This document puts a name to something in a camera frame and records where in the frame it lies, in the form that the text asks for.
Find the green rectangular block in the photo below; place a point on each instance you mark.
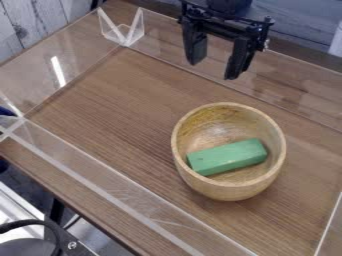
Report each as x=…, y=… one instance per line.
x=227, y=157

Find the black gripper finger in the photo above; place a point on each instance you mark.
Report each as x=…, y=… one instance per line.
x=239, y=60
x=194, y=42

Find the brown wooden bowl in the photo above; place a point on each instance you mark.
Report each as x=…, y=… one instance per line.
x=213, y=125

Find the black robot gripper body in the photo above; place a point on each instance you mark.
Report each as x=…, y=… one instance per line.
x=222, y=18

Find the black table leg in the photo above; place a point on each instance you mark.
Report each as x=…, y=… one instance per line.
x=56, y=211

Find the clear acrylic tray walls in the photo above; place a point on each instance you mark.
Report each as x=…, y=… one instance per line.
x=97, y=94

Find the black metal bracket with screw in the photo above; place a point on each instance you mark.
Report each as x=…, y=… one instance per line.
x=71, y=246

